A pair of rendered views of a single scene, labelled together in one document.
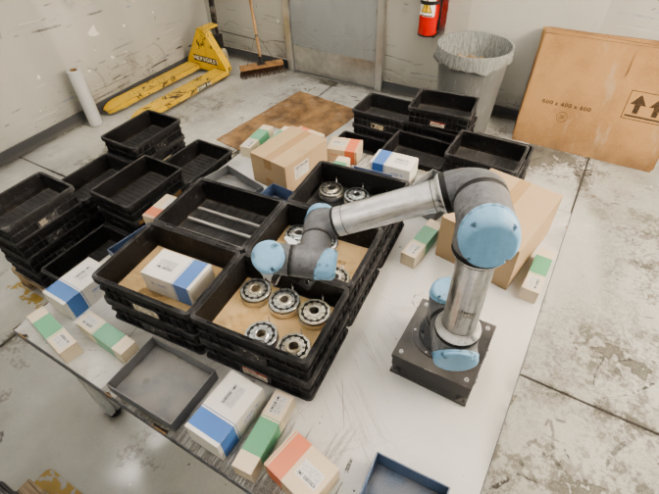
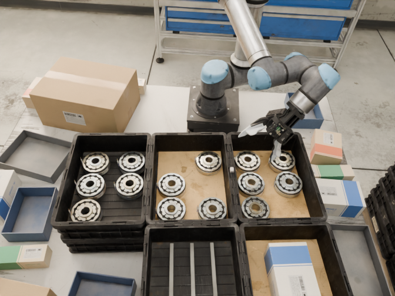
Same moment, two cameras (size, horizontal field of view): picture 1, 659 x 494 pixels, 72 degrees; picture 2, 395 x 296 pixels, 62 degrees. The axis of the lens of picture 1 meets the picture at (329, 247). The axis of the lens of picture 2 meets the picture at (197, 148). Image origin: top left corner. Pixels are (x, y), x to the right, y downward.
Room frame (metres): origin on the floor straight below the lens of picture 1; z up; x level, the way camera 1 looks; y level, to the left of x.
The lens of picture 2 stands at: (1.49, 0.66, 1.90)
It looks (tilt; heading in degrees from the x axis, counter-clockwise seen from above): 50 degrees down; 239
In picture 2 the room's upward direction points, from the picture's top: 3 degrees clockwise
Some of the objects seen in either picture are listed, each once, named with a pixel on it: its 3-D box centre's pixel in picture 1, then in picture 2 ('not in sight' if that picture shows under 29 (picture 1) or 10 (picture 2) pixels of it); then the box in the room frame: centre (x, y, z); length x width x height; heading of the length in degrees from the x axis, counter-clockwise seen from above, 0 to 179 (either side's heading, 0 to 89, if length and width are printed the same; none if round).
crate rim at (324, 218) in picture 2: (271, 304); (272, 173); (0.88, 0.18, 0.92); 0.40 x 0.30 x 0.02; 63
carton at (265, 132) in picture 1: (257, 140); not in sight; (2.14, 0.36, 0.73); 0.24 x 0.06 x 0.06; 154
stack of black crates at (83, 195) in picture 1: (106, 198); not in sight; (2.24, 1.36, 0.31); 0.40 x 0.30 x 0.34; 148
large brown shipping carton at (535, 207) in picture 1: (497, 224); (89, 97); (1.32, -0.67, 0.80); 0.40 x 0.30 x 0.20; 138
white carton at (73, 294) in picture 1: (81, 287); not in sight; (1.13, 0.93, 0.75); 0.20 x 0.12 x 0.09; 147
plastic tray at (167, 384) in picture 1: (163, 380); (349, 260); (0.74, 0.54, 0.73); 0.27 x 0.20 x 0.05; 59
